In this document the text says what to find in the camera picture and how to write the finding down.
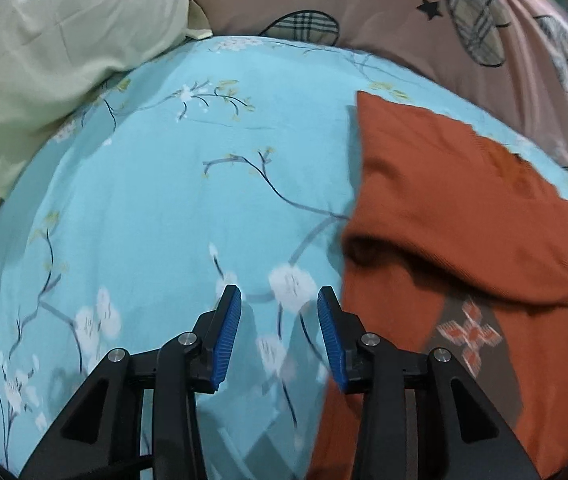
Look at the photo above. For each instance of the pink patterned quilt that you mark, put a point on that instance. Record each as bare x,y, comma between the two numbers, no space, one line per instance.
413,15

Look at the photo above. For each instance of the orange knitted sweater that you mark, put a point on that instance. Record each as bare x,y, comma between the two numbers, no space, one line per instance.
463,220

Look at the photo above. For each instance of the pale green pillow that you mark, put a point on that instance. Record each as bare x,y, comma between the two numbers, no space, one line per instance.
54,55

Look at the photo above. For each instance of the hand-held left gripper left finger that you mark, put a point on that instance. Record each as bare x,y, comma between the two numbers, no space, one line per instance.
226,332

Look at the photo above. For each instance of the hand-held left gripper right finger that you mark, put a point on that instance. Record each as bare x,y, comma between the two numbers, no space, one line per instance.
333,332

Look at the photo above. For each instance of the blue floral bed sheet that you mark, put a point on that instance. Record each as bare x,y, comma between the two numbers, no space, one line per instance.
164,200

